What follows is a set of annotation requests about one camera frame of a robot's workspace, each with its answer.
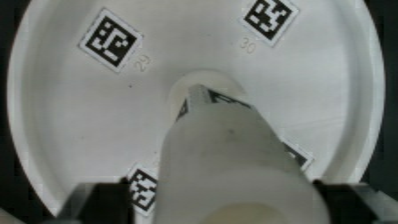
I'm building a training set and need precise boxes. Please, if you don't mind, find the white round table top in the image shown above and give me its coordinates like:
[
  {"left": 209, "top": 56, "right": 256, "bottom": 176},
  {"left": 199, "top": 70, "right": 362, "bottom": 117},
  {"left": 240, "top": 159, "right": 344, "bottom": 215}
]
[{"left": 7, "top": 0, "right": 385, "bottom": 224}]

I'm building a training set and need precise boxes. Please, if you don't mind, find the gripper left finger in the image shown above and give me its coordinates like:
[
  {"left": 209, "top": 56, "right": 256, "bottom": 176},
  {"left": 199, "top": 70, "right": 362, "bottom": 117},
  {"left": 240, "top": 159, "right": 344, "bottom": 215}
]
[{"left": 57, "top": 183, "right": 135, "bottom": 224}]

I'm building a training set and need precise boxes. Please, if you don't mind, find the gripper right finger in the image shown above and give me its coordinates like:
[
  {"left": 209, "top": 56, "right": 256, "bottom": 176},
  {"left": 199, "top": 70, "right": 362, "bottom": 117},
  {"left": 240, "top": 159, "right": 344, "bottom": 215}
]
[{"left": 313, "top": 180, "right": 398, "bottom": 224}]

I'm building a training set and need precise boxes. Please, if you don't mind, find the white cylindrical table leg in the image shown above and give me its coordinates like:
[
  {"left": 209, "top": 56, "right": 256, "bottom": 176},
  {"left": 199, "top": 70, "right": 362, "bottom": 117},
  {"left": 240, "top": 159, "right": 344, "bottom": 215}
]
[{"left": 153, "top": 85, "right": 330, "bottom": 224}]

